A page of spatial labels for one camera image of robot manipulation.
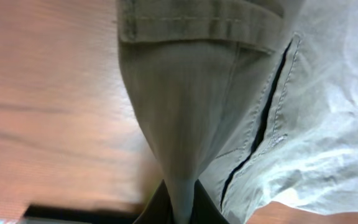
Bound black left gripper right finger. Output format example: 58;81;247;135
190;180;229;224

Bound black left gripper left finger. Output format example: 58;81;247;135
134;180;174;224

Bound light khaki shorts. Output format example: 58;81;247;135
117;0;358;223

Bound black mounting rail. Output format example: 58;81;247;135
20;204;140;224

